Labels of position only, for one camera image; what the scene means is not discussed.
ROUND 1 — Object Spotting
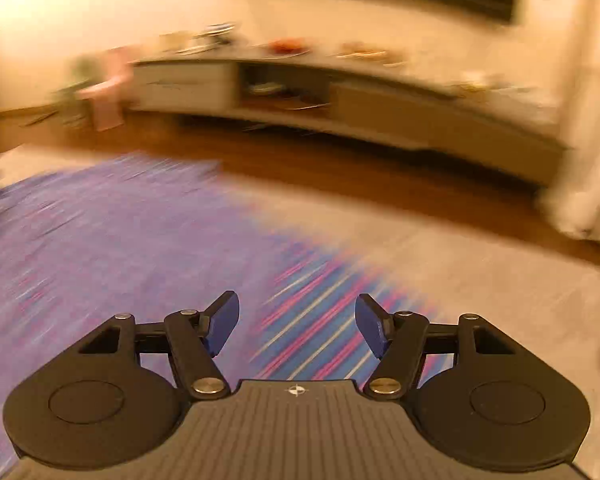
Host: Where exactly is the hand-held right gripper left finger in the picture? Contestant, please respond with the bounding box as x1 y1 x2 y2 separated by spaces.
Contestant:
77 290 241 402

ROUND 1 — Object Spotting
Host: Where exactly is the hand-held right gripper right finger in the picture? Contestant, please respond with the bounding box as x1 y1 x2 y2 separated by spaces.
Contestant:
355 293 520 402

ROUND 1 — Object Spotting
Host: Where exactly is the blue pink plaid shirt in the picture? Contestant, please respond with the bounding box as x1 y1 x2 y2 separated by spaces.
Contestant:
0 155 431 480

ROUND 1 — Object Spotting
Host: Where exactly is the long low wooden cabinet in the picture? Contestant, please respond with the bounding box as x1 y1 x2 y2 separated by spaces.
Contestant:
129 51 571 188

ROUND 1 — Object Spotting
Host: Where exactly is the pink chair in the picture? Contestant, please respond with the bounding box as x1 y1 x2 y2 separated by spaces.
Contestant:
76 46 137 132

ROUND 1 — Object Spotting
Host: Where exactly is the cream curtain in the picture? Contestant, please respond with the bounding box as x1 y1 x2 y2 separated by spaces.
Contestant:
539 50 600 261

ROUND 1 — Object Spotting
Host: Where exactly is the plate of snacks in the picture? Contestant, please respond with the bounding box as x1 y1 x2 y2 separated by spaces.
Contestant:
336 41 389 59

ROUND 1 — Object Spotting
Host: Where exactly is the red item on plate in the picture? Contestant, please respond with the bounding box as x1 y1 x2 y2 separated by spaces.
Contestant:
269 36 312 57

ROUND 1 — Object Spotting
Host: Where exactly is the stack of plates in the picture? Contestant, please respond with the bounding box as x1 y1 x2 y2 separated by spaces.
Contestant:
194 21 239 54

